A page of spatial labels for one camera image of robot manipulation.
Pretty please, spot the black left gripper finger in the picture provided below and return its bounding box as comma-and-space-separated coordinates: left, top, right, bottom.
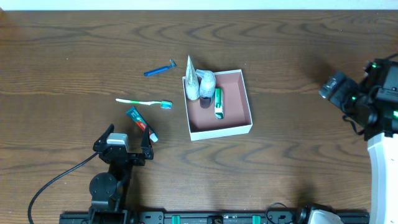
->
93, 124, 114, 152
141, 126, 154, 160

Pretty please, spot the green and red toothpaste tube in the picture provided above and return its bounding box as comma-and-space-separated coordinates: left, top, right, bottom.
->
126, 106, 159, 142

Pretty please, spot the green and white toothbrush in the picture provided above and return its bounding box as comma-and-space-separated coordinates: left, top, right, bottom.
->
115, 98, 172, 110

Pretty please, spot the white Pantene tube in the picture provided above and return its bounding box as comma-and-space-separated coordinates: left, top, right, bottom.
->
185, 56, 200, 101

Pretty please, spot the green and white soap box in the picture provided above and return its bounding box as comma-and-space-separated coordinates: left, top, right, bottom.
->
214, 88, 224, 119

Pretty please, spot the clear and blue pump bottle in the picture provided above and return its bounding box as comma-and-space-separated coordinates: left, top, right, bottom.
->
196, 69, 216, 109

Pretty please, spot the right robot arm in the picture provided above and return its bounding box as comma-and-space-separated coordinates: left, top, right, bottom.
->
319, 68, 397, 223

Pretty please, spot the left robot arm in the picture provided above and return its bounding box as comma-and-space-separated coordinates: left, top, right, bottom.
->
88, 125, 154, 224

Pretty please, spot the white box with pink interior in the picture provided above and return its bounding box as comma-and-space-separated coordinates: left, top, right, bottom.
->
184, 70, 252, 141

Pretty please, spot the blue disposable razor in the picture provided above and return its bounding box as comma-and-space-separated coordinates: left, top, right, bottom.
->
144, 59, 177, 77

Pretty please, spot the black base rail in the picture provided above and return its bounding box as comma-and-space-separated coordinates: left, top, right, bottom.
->
58, 210, 371, 224

